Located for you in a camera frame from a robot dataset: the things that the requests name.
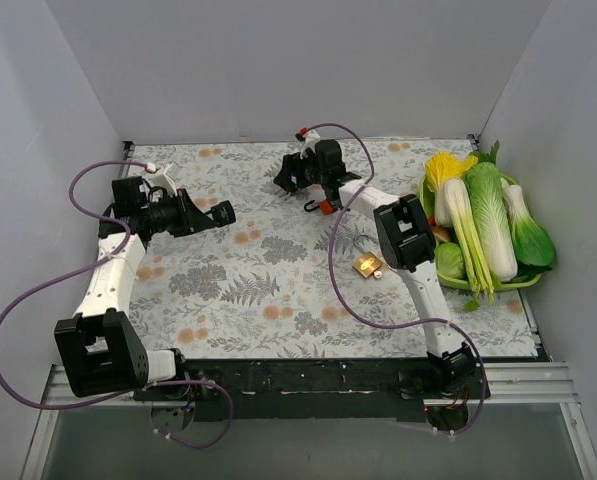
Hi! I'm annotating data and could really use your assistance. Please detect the orange black padlock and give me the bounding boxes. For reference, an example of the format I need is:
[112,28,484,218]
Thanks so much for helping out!
[303,199,338,216]

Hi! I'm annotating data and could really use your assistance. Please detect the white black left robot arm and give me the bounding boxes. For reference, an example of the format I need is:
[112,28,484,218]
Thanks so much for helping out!
[54,176,235,400]

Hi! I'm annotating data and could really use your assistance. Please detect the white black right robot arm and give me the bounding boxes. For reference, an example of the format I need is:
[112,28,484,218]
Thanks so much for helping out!
[274,130,476,398]

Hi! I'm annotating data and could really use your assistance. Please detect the large brass padlock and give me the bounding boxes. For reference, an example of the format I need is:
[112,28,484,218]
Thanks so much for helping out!
[353,233,383,280]

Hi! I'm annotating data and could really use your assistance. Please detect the yellow-leaf napa cabbage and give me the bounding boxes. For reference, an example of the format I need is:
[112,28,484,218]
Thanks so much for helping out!
[425,152,478,227]

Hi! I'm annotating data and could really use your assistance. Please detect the round green cabbage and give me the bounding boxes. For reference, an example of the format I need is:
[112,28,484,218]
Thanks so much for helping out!
[435,242,467,280]

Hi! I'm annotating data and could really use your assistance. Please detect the green celery stalks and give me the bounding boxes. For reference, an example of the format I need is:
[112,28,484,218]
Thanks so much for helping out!
[450,194,495,305]

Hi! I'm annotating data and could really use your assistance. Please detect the green napa cabbage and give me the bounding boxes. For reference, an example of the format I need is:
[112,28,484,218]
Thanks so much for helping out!
[463,162,518,283]

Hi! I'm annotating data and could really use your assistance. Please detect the bok choy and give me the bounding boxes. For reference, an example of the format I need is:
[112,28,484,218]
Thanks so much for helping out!
[502,184,555,267]

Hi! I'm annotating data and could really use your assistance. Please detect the green plastic basket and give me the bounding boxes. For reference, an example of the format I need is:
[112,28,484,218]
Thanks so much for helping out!
[419,176,552,292]

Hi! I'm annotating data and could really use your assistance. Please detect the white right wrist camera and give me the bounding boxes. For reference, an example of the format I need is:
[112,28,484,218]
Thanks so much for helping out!
[295,127,321,158]

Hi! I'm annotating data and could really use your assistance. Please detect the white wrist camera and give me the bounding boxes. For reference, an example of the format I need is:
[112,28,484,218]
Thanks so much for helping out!
[295,127,321,158]
[144,163,180,195]

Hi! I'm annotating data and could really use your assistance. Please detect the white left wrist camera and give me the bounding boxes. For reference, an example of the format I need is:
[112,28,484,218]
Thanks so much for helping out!
[144,163,180,195]

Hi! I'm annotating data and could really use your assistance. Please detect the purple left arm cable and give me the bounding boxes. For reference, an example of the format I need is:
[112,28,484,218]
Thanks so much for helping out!
[0,160,235,449]

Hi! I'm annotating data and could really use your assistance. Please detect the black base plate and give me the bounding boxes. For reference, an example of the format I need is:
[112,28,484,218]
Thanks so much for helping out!
[135,358,490,423]

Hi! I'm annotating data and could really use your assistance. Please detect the aluminium frame rail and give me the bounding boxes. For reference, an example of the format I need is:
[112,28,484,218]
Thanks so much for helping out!
[22,359,597,479]

